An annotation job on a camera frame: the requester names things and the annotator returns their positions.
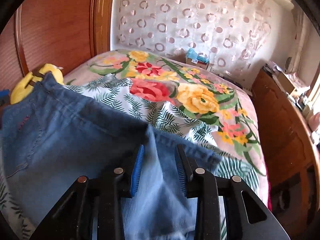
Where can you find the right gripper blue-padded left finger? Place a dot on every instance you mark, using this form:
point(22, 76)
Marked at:
point(91, 208)

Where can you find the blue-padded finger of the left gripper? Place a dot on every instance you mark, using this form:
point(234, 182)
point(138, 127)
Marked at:
point(4, 97)

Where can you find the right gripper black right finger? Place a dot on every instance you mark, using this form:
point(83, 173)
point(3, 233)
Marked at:
point(247, 217)

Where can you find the blue denim jeans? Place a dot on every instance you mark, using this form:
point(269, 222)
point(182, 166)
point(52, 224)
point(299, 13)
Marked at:
point(55, 135)

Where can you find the yellow Pikachu plush toy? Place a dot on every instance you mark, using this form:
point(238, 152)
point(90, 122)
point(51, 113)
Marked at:
point(26, 85)

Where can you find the wooden cabinet sideboard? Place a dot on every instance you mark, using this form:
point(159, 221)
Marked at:
point(284, 137)

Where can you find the wooden slatted wardrobe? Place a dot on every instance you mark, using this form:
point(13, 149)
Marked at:
point(65, 33)

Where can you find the palm leaf print bedsheet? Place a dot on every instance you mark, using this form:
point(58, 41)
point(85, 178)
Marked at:
point(58, 133)

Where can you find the floral blanket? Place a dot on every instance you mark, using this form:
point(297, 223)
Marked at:
point(181, 99)

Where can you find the cardboard box on cabinet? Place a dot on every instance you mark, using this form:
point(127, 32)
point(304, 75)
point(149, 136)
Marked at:
point(285, 82)

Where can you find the blue item on box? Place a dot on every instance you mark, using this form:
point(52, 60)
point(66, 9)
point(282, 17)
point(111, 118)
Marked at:
point(194, 59)

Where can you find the white circle-pattern curtain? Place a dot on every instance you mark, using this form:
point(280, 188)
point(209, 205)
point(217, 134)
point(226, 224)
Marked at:
point(236, 36)

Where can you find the cream side curtain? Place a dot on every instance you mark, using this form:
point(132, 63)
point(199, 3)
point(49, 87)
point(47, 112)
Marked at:
point(302, 35)

